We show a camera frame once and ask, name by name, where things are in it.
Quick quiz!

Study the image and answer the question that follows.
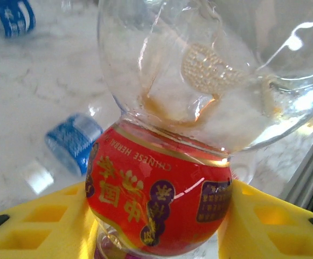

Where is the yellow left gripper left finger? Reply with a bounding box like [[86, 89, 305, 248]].
[[0, 181, 98, 259]]

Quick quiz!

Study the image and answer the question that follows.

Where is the aluminium table side rail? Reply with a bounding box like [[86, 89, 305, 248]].
[[279, 115, 313, 216]]

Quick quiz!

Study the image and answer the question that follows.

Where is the blue label plastic bottle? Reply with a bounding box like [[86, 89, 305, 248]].
[[24, 112, 105, 195], [0, 0, 37, 38]]

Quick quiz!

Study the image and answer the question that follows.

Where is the red label herbal tea bottle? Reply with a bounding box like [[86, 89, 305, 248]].
[[85, 0, 313, 259]]

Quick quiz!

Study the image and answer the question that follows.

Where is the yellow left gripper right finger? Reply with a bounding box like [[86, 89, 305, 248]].
[[217, 179, 313, 259]]

